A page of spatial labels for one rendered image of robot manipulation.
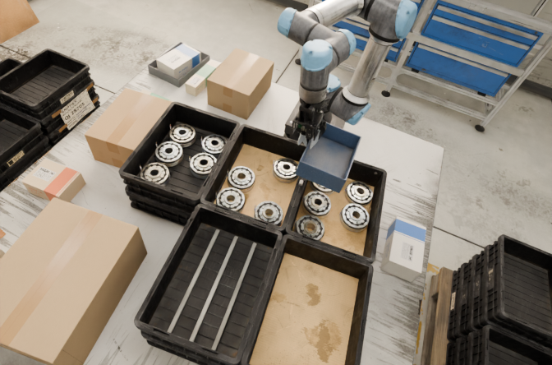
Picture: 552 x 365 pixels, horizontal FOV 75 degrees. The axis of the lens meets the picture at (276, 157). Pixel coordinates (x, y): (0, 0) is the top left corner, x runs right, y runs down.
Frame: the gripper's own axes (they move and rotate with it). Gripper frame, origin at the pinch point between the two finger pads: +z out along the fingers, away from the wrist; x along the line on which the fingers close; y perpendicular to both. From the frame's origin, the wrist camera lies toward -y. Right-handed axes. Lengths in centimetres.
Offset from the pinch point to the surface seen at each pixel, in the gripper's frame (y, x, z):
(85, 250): 55, -49, 16
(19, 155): 21, -145, 53
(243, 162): -3.2, -27.4, 26.1
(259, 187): 4.3, -16.7, 27.5
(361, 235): 4.6, 24.5, 33.2
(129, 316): 62, -35, 38
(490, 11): -194, 57, 29
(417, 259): 1, 46, 40
